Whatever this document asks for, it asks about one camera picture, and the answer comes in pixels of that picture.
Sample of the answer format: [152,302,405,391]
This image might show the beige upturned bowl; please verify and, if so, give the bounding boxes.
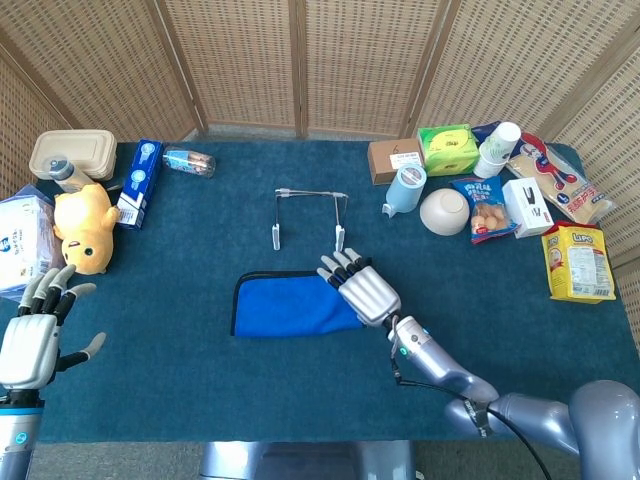
[418,187,471,237]

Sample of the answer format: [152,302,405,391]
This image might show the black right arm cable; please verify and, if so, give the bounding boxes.
[389,349,554,480]

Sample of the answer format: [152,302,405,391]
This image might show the grey and blue cloth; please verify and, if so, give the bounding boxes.
[229,256,374,339]

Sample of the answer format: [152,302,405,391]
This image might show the yellow plush toy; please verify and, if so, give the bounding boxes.
[52,182,122,276]

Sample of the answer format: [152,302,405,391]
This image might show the stack of paper cups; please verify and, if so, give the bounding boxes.
[472,121,522,180]

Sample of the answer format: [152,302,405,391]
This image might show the white tissue pack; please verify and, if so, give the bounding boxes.
[0,183,69,301]

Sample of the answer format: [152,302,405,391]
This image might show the beige lidded lunch box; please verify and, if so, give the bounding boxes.
[28,129,119,182]

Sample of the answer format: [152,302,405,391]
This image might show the blue toothpaste box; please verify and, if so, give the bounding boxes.
[115,138,165,232]

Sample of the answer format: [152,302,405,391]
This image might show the metal wire rack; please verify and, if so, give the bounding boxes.
[271,187,350,253]

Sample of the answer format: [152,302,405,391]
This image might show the woven bamboo folding screen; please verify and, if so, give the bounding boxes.
[0,0,640,321]

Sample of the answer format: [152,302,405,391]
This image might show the light blue cylindrical cup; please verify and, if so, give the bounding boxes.
[382,162,428,220]

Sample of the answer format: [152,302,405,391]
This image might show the brown cardboard box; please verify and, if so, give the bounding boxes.
[367,137,426,186]

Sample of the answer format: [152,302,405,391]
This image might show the teal carpet table mat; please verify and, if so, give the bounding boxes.
[9,139,636,444]

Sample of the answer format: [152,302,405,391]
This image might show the beige bottle with grey cap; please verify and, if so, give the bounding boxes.
[47,155,94,194]

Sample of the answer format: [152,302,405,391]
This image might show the silver robot torso base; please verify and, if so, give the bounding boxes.
[198,439,417,480]

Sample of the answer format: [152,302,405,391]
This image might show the clear plastic snack bottle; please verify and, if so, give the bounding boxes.
[162,145,217,179]

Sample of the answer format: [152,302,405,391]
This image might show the yellow Lipo snack bag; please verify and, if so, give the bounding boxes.
[541,220,618,305]

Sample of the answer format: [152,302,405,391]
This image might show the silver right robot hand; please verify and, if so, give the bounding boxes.
[316,247,403,329]

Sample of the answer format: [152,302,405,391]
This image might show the cartoon printed glove package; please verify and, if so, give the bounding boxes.
[504,132,617,225]

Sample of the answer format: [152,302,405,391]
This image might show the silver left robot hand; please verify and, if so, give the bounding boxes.
[0,263,107,391]

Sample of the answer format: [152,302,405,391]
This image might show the blue biscuit snack bag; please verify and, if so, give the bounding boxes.
[449,175,519,245]

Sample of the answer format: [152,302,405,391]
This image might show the white stapler box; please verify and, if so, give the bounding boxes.
[501,177,555,240]

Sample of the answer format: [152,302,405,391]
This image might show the green tissue pack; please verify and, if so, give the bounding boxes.
[417,123,481,178]

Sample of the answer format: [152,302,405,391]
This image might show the dark blue snack bag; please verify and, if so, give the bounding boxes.
[470,120,502,146]

